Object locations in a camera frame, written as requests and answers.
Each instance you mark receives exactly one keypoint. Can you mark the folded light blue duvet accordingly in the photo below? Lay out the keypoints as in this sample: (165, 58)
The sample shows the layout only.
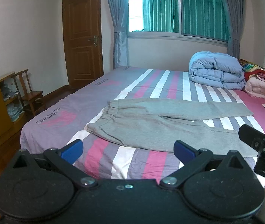
(216, 70)

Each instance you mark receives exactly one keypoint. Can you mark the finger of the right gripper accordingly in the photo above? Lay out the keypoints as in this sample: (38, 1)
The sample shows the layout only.
(252, 137)

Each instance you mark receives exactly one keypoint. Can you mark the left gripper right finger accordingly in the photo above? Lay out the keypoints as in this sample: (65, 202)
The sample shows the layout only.
(194, 161)

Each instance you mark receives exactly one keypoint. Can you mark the left grey curtain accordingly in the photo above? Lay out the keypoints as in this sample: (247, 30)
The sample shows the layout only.
(119, 15)

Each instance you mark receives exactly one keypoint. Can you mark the window with green glass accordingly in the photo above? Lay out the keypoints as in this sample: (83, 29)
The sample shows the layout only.
(178, 18)

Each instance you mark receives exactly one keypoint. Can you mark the colourful red blanket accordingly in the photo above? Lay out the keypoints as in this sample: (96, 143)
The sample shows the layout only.
(250, 69)

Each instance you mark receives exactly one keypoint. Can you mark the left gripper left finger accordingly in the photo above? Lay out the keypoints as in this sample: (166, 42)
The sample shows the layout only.
(64, 158)

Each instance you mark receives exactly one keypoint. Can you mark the striped bed with sheet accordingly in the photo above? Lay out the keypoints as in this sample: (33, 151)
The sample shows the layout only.
(68, 119)

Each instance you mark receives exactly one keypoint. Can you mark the grey curtain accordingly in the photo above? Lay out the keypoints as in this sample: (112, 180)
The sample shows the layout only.
(235, 13)
(119, 15)

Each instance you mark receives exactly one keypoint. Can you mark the brown wooden door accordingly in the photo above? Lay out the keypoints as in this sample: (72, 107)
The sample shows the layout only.
(82, 41)

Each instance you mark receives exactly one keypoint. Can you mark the small wooden chair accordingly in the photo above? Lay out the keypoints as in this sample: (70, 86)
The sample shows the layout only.
(31, 101)

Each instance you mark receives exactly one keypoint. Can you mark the right grey curtain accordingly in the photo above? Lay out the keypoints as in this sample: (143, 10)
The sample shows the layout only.
(235, 13)

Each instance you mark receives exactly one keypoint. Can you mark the grey sweatpants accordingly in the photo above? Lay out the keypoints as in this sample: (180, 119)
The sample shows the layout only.
(156, 124)

